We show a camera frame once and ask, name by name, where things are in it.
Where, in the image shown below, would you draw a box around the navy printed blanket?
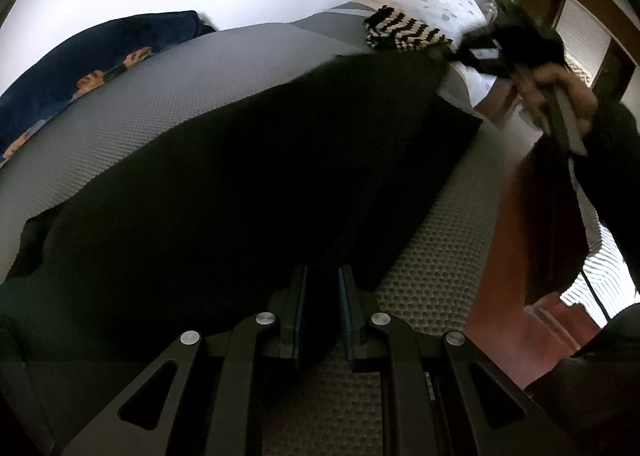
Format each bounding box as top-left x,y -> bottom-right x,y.
0,10 -> 217,169

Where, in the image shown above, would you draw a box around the grey textured mattress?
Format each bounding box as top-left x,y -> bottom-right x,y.
0,22 -> 507,456

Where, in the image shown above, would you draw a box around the black and cream striped cloth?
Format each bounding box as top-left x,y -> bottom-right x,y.
363,6 -> 454,54

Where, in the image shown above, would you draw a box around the person's right hand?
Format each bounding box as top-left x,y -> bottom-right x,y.
517,63 -> 599,137

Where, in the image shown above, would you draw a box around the black pants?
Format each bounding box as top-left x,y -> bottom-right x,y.
0,50 -> 485,379

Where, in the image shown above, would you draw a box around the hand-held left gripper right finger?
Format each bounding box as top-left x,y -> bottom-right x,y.
337,263 -> 576,456

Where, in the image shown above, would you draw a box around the person's striped shirt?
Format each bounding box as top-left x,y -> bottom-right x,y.
559,223 -> 640,327

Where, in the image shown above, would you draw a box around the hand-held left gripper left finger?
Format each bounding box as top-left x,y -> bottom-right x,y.
60,263 -> 310,456

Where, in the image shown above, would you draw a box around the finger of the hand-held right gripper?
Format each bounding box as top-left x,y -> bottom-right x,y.
436,42 -> 473,65

